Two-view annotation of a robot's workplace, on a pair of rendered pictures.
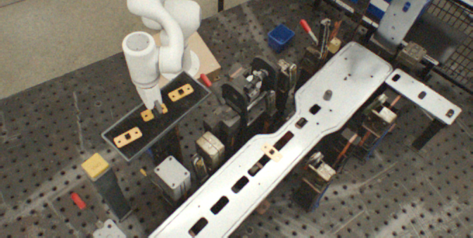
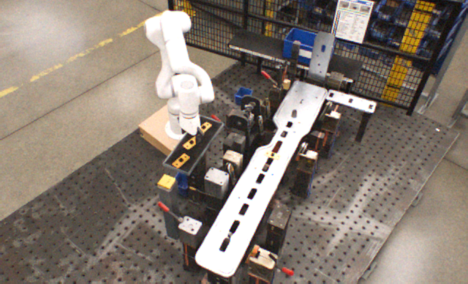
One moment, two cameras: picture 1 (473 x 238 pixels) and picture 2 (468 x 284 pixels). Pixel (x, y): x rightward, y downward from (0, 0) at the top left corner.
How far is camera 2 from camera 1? 0.84 m
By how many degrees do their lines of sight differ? 15
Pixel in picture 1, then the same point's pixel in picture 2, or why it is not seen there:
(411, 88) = (342, 98)
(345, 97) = (306, 113)
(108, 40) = (95, 145)
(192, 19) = not seen: hidden behind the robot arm
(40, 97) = (80, 178)
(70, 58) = (67, 166)
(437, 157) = (373, 143)
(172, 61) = (208, 92)
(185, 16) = not seen: hidden behind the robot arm
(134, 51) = (188, 89)
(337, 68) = (293, 98)
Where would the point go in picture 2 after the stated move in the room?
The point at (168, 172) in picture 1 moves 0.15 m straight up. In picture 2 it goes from (214, 176) to (213, 155)
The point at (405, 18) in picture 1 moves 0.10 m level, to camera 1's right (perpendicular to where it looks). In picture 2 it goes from (325, 55) to (340, 53)
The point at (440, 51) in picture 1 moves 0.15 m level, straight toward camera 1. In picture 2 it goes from (351, 73) to (346, 87)
